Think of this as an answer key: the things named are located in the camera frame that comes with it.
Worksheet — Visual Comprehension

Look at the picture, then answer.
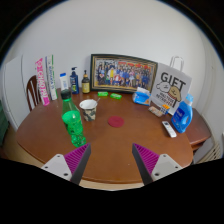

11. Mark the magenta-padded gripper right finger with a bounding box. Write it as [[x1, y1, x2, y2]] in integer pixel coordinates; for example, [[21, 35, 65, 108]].
[[131, 142, 184, 186]]

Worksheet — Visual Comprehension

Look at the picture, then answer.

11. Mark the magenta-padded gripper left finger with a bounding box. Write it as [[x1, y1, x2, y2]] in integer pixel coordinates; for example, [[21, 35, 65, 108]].
[[40, 143, 92, 186]]

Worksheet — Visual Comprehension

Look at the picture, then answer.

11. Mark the green plastic drink bottle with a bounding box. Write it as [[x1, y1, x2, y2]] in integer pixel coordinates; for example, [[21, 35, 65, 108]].
[[60, 88, 88, 148]]

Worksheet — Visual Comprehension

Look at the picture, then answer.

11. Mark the white remote control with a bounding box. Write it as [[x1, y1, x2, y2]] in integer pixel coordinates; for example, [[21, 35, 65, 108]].
[[161, 120, 178, 139]]

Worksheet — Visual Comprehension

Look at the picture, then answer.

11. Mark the flat round red coaster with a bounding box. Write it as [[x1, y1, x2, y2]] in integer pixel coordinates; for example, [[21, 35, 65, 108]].
[[107, 115, 125, 128]]

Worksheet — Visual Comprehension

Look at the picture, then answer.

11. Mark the small patterned snack packet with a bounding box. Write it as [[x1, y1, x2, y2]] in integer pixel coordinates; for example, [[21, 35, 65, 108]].
[[148, 106, 164, 118]]

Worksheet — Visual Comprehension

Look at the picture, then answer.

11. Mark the camouflage print paper cup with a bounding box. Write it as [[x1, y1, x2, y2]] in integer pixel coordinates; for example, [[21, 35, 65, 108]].
[[79, 98, 99, 122]]

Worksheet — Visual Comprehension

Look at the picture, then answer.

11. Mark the blue detergent bottle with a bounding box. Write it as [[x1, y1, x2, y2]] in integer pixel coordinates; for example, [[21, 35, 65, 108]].
[[171, 93, 195, 134]]

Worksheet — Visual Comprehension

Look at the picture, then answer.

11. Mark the blue tissue pack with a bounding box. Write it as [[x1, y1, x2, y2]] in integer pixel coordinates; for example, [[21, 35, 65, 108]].
[[132, 86, 152, 107]]

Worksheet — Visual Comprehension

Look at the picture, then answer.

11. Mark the white radiator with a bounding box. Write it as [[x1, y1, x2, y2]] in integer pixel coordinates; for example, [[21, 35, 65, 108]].
[[196, 141, 224, 164]]

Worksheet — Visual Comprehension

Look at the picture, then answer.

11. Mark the amber pump bottle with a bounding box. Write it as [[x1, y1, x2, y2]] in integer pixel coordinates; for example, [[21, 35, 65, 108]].
[[81, 69, 91, 94]]

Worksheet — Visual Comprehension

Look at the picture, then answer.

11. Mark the dark blue pump bottle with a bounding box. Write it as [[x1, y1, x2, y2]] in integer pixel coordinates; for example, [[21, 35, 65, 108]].
[[69, 66, 80, 95]]

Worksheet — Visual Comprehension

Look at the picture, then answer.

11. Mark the white paper gift bag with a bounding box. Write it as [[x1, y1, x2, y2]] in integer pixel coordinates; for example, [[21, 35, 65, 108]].
[[150, 55, 193, 116]]

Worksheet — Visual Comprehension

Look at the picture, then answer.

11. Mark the white tube blue cap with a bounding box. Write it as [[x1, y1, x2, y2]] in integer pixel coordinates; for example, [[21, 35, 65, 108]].
[[59, 72, 70, 92]]

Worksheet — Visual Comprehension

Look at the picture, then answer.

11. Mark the brown wooden chair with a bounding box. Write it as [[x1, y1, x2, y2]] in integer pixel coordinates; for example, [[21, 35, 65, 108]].
[[25, 75, 42, 112]]

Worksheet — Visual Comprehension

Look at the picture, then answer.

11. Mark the long white green box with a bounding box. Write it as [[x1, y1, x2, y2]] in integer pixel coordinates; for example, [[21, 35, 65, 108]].
[[45, 54, 59, 101]]

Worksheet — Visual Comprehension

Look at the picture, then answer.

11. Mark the long pink white box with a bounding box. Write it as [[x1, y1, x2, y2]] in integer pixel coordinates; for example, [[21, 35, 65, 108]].
[[34, 57, 51, 107]]

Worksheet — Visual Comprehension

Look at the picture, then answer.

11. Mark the framed group photo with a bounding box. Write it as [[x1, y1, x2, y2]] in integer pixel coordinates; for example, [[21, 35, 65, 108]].
[[89, 53, 159, 94]]

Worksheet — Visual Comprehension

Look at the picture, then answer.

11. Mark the white flat panel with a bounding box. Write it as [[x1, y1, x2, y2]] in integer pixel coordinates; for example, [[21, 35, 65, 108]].
[[4, 54, 31, 131]]

